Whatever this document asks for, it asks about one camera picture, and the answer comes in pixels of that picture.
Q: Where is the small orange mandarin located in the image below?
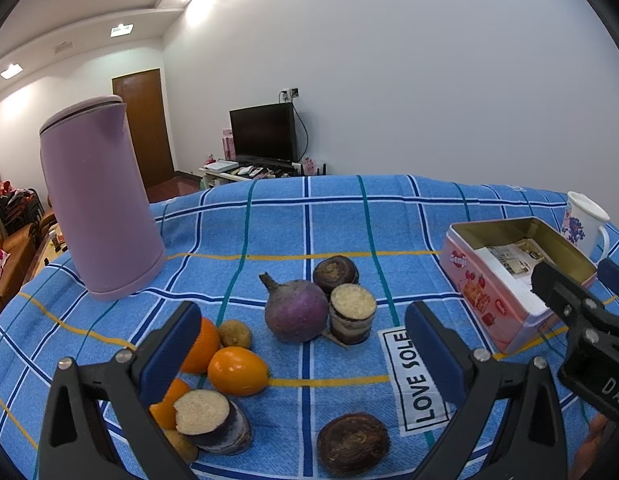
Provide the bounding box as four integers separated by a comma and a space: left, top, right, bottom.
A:
150, 378, 190, 430

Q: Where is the small brown kiwi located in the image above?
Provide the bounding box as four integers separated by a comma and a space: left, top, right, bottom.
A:
163, 429, 198, 465

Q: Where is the cut purple yam half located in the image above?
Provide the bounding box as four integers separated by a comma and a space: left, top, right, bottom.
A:
174, 389, 253, 455

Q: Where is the dark yam piece front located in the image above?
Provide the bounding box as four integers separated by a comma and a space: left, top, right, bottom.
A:
317, 413, 391, 477

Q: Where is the cut purple yam cylinder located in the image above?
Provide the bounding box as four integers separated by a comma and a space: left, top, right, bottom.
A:
329, 284, 378, 346

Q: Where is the round orange mandarin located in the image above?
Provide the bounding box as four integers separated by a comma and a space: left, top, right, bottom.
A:
180, 318, 221, 375

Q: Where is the dark yam end piece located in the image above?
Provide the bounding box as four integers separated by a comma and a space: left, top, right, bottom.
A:
313, 255, 359, 297

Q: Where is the oval orange kumquat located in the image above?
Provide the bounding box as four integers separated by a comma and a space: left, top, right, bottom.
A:
207, 347, 269, 396

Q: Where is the purple round turnip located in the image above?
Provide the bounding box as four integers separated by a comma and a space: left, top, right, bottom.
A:
259, 273, 329, 344

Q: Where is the brown kiwi fruit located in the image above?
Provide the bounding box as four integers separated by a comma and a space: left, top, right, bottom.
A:
218, 320, 253, 350

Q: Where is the right human hand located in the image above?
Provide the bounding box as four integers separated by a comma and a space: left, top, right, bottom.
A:
569, 413, 616, 479

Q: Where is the white floral mug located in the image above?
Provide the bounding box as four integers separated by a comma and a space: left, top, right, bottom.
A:
561, 191, 611, 264

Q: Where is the paper sheet in tin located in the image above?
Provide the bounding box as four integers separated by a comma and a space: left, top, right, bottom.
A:
475, 237, 551, 316

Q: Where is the pink cookie tin box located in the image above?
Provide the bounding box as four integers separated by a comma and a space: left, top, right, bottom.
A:
439, 217, 596, 354

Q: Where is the blue plaid tablecloth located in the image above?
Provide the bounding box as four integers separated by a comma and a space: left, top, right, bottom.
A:
0, 176, 567, 479

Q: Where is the orange leather sofa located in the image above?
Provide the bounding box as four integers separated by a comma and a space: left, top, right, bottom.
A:
0, 209, 55, 314

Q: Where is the purple electric kettle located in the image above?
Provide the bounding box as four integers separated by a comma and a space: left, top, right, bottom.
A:
39, 96, 165, 301

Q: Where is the white tv stand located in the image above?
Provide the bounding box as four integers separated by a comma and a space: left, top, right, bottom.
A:
198, 157, 329, 190

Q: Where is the black television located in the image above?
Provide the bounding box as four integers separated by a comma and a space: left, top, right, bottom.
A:
229, 103, 297, 162

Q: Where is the brown wooden door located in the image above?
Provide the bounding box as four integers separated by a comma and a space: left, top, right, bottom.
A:
112, 68, 175, 188

